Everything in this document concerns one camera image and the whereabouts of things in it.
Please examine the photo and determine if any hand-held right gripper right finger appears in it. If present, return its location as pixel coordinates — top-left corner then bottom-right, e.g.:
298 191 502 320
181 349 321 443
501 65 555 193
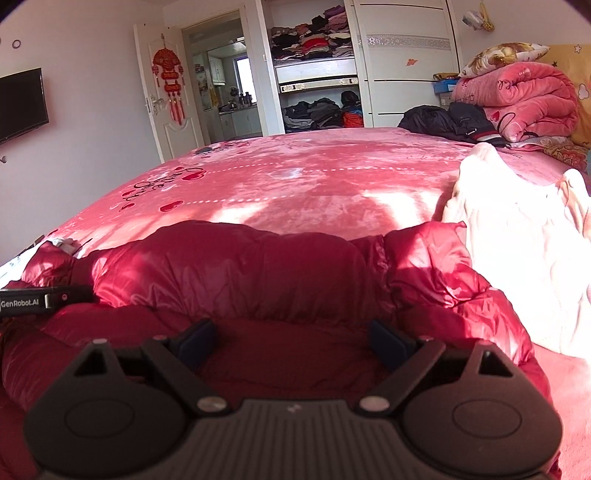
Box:
357 318 516 415

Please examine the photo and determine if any pink printed bed blanket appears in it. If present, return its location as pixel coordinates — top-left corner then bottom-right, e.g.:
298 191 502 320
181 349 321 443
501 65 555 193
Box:
0 127 591 480

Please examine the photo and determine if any floral patterned bedding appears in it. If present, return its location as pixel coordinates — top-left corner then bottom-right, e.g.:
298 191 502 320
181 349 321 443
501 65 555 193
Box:
542 140 591 175

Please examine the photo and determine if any black jacket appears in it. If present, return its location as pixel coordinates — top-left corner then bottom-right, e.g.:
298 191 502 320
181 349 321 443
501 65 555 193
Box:
397 102 509 149

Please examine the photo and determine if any floral pillow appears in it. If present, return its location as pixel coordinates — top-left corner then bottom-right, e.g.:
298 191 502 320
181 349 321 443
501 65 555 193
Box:
458 41 553 80

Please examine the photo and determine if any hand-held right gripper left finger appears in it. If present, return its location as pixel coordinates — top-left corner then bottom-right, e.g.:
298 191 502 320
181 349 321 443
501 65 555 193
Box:
73 318 233 415

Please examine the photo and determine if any light pink quilted garment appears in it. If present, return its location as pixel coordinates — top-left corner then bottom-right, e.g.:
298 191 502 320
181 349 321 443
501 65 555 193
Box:
442 142 591 360

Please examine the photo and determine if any black wall television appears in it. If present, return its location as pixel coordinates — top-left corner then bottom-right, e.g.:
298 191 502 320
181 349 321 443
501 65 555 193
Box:
0 67 51 145

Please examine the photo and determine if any pink folded quilt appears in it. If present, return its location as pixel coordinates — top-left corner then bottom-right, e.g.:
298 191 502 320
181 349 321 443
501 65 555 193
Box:
449 61 581 144

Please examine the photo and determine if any hanging wall ornament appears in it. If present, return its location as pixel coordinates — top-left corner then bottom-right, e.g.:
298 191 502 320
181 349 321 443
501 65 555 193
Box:
462 0 496 33

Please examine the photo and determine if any red knot door hanging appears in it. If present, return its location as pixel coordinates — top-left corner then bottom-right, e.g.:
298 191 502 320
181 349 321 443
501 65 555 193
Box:
151 32 186 127

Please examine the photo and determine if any pile of folded mixed clothes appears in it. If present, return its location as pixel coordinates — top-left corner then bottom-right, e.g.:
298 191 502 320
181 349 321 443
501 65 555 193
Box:
269 4 355 62

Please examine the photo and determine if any white wardrobe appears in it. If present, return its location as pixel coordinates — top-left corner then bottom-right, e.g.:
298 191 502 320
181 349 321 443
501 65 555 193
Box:
253 0 465 138

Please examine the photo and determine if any pile of dark clothes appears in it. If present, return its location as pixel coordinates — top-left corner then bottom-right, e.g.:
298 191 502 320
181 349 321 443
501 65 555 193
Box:
281 90 366 136

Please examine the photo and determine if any red puffer jacket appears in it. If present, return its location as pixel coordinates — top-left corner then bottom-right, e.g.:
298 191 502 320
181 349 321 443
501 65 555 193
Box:
0 219 561 480

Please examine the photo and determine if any white door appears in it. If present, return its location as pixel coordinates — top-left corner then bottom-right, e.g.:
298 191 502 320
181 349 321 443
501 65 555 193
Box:
133 22 207 164

